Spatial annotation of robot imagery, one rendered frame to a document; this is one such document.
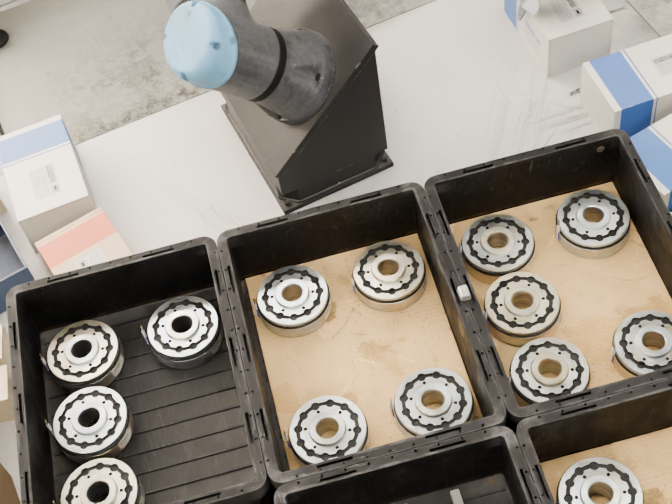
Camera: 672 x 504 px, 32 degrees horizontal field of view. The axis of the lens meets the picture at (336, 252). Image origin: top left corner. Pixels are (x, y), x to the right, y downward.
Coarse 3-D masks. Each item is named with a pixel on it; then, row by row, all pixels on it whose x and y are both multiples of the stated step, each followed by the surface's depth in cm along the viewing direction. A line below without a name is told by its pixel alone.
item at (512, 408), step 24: (552, 144) 165; (576, 144) 165; (624, 144) 164; (480, 168) 164; (432, 192) 163; (648, 192) 158; (456, 264) 155; (480, 312) 150; (480, 336) 148; (504, 384) 144; (624, 384) 142; (648, 384) 141; (528, 408) 141; (552, 408) 141
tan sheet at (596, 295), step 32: (544, 224) 169; (544, 256) 166; (576, 256) 165; (640, 256) 164; (480, 288) 164; (576, 288) 162; (608, 288) 162; (640, 288) 161; (576, 320) 159; (608, 320) 159; (512, 352) 158; (608, 352) 156
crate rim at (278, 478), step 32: (384, 192) 164; (416, 192) 163; (256, 224) 163; (288, 224) 163; (224, 256) 160; (448, 256) 156; (480, 352) 147; (256, 384) 148; (256, 416) 145; (384, 448) 140; (288, 480) 139
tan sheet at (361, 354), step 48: (336, 288) 167; (432, 288) 165; (336, 336) 162; (384, 336) 161; (432, 336) 161; (288, 384) 159; (336, 384) 158; (384, 384) 157; (288, 432) 154; (336, 432) 154; (384, 432) 153
